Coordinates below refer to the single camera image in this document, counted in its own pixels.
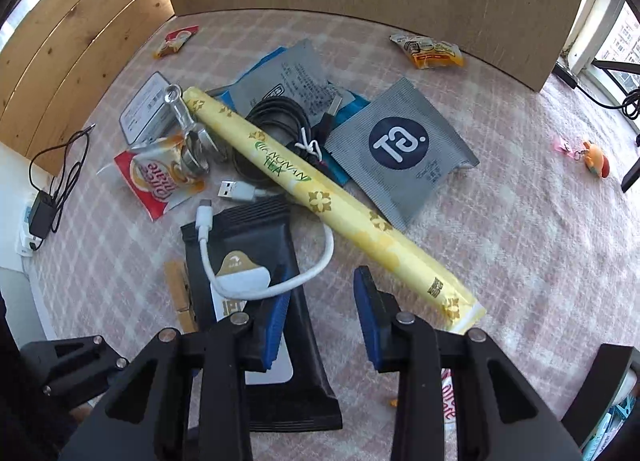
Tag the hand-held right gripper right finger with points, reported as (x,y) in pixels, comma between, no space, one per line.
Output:
(367,321)

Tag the pink checked cloth desktop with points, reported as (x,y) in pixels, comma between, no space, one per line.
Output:
(500,241)

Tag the white power strip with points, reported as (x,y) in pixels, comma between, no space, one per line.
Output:
(24,241)

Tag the blue flat packet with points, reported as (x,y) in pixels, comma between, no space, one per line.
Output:
(262,62)

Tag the black tray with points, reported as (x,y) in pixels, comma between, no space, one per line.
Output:
(605,381)

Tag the grey printed text packet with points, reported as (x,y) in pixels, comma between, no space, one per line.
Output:
(295,76)

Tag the long yellow tea packet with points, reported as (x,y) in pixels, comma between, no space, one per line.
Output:
(325,206)

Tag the red and white creamer packet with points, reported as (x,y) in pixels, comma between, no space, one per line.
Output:
(150,181)
(449,406)

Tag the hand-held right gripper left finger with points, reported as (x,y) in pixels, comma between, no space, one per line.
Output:
(275,321)

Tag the grey packet with round logo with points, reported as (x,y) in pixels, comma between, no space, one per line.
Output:
(400,186)

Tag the orange and white snack packet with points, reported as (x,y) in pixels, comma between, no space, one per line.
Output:
(427,52)

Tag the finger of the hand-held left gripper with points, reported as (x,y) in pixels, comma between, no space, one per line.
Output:
(75,366)

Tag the wooden clothes peg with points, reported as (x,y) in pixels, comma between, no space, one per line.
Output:
(186,320)
(176,283)

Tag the white window frame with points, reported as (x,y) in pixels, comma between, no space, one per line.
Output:
(585,16)

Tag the clear and metal small gadget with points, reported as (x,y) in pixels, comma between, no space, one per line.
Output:
(195,151)

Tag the black pouch with white label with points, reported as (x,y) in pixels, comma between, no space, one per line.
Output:
(250,228)

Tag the wooden plank panel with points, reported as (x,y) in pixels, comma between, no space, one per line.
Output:
(75,66)

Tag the white card package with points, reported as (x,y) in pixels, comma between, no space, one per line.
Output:
(145,111)

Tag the small red orange snack packet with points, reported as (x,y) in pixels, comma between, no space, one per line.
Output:
(175,41)

